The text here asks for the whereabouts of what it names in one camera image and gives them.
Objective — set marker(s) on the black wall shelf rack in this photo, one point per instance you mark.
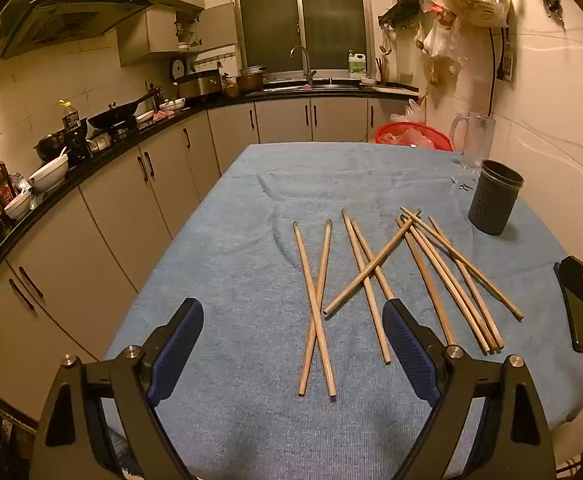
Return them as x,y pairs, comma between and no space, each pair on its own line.
399,12

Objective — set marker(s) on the kitchen window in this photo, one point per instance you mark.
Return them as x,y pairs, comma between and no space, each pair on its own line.
301,15

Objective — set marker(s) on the green detergent bottle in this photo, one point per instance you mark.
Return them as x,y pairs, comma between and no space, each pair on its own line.
357,65

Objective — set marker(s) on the pink cloth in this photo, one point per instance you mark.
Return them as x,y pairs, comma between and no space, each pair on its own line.
161,116

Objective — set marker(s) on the round wall clock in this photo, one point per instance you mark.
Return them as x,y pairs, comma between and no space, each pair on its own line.
178,67

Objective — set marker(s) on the clear glass mug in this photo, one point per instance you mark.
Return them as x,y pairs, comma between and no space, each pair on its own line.
476,140

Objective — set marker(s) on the red plastic basket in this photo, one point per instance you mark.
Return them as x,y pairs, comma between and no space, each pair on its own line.
411,135

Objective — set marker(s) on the black wok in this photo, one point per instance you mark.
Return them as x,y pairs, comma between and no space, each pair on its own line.
116,115

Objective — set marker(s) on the sink side chopstick holder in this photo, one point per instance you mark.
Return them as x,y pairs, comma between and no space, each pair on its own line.
380,71

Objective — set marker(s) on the small white bowl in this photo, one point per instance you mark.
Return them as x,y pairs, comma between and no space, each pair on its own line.
18,206

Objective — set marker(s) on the beige lower kitchen cabinets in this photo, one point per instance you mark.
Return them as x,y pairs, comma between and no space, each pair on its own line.
121,220

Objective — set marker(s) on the metal sink faucet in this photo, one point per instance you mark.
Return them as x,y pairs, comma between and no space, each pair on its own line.
305,62

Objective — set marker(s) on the white plastic bag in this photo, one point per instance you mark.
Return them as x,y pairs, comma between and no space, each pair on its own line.
415,110

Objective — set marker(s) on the dark sauce bottle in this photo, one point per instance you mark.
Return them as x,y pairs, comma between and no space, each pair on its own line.
1,180

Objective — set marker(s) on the hanging clear plastic bags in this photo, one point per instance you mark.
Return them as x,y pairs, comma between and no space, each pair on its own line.
439,50

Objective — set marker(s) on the black cooking pot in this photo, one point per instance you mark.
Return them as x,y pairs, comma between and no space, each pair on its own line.
51,146

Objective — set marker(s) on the stainless steel pot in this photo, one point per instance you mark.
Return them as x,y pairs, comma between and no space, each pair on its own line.
250,80

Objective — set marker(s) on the stainless steel sink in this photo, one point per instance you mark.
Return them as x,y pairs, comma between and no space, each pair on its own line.
316,84

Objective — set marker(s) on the dark grey perforated utensil holder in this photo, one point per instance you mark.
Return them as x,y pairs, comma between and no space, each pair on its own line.
491,205

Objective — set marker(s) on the range hood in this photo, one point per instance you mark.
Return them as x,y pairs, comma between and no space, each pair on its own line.
71,15

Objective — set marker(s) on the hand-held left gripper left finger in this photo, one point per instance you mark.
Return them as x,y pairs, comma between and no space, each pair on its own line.
179,345

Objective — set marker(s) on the wall socket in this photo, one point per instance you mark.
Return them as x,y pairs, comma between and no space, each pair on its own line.
508,66

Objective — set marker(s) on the white bowl with spoon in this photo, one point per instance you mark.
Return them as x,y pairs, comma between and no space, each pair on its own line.
174,104

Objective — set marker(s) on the small metal clip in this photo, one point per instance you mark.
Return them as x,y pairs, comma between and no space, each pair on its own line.
464,183

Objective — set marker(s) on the blue towel table cover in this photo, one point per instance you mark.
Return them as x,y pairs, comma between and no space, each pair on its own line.
251,260

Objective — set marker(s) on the pile of wooden chopsticks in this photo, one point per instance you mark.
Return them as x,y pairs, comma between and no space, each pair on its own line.
314,305

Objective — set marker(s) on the cooking oil bottle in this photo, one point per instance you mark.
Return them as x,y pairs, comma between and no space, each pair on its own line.
71,115

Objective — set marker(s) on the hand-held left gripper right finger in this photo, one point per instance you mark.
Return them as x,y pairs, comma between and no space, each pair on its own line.
411,355

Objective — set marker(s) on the large white bowl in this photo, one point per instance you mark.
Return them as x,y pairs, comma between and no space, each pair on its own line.
48,172

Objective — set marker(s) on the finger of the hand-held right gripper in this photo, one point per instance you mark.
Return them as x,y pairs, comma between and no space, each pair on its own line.
579,305

